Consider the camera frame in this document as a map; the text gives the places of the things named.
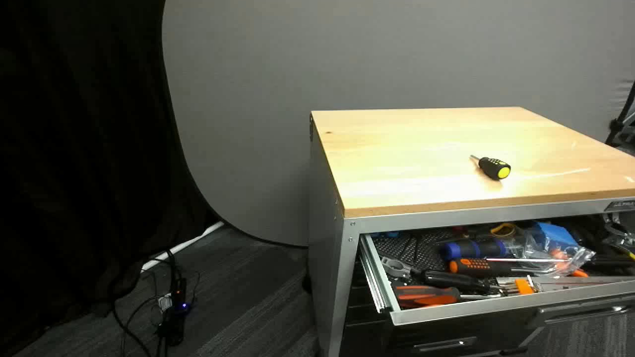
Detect black yellow stubby screwdriver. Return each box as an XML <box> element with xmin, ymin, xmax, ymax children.
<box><xmin>468</xmin><ymin>154</ymin><xmax>513</xmax><ymax>183</ymax></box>

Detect silver metal tool drawer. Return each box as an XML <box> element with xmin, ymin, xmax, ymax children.
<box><xmin>357</xmin><ymin>213</ymin><xmax>635</xmax><ymax>328</ymax></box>

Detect dark closed cabinet drawer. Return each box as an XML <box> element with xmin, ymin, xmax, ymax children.
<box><xmin>341</xmin><ymin>296</ymin><xmax>635</xmax><ymax>357</ymax></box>

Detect grey metal cabinet wooden top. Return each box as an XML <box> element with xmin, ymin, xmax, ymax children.
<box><xmin>307</xmin><ymin>106</ymin><xmax>635</xmax><ymax>357</ymax></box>

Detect silver wrench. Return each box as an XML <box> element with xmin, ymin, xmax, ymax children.
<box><xmin>378</xmin><ymin>257</ymin><xmax>420</xmax><ymax>285</ymax></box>

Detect grey backdrop panel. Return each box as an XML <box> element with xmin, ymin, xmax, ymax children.
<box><xmin>160</xmin><ymin>0</ymin><xmax>635</xmax><ymax>249</ymax></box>

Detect black power strip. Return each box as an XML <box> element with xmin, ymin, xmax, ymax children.
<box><xmin>156</xmin><ymin>277</ymin><xmax>194</xmax><ymax>348</ymax></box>

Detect small orange object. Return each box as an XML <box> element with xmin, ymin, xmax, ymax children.
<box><xmin>513</xmin><ymin>277</ymin><xmax>537</xmax><ymax>298</ymax></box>

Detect blue plastic object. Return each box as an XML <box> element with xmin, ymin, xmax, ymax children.
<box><xmin>531</xmin><ymin>221</ymin><xmax>579</xmax><ymax>253</ymax></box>

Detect clear plastic bag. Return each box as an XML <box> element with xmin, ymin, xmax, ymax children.
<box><xmin>503</xmin><ymin>227</ymin><xmax>597</xmax><ymax>279</ymax></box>

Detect black curtain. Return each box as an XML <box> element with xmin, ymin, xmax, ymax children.
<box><xmin>0</xmin><ymin>0</ymin><xmax>222</xmax><ymax>348</ymax></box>

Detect black silver tool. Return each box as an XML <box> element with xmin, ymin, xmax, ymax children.
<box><xmin>597</xmin><ymin>217</ymin><xmax>635</xmax><ymax>273</ymax></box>

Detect white cable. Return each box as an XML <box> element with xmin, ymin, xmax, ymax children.
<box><xmin>138</xmin><ymin>221</ymin><xmax>226</xmax><ymax>275</ymax></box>

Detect orange-handled pliers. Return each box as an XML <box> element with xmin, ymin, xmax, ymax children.
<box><xmin>394</xmin><ymin>285</ymin><xmax>491</xmax><ymax>312</ymax></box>

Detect blue-handled screwdriver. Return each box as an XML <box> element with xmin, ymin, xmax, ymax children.
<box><xmin>440</xmin><ymin>239</ymin><xmax>515</xmax><ymax>263</ymax></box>

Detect black-handled screwdriver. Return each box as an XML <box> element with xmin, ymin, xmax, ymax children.
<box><xmin>422</xmin><ymin>269</ymin><xmax>505</xmax><ymax>298</ymax></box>

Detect orange-handled screwdriver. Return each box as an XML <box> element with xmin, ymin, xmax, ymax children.
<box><xmin>446</xmin><ymin>257</ymin><xmax>571</xmax><ymax>279</ymax></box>

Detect yellow-handled tool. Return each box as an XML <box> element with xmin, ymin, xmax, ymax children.
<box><xmin>489</xmin><ymin>223</ymin><xmax>521</xmax><ymax>241</ymax></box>

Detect thin black cable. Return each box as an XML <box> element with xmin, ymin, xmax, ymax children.
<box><xmin>106</xmin><ymin>288</ymin><xmax>164</xmax><ymax>357</ymax></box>

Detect black metal frame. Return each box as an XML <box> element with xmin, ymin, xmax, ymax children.
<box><xmin>603</xmin><ymin>82</ymin><xmax>635</xmax><ymax>152</ymax></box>

